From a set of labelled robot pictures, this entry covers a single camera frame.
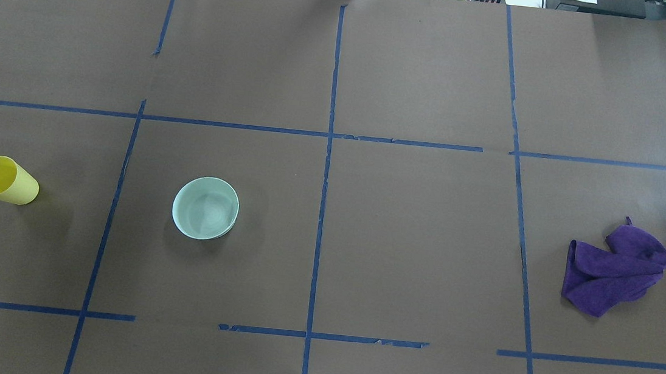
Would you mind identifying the purple cloth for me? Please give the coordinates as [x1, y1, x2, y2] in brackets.
[560, 217, 666, 317]

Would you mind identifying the yellow plastic cup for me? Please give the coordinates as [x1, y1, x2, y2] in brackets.
[0, 156, 40, 206]

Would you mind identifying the black box with label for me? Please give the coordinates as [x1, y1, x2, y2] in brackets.
[544, 0, 656, 19]

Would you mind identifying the light green bowl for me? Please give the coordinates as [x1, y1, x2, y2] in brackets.
[172, 177, 241, 241]

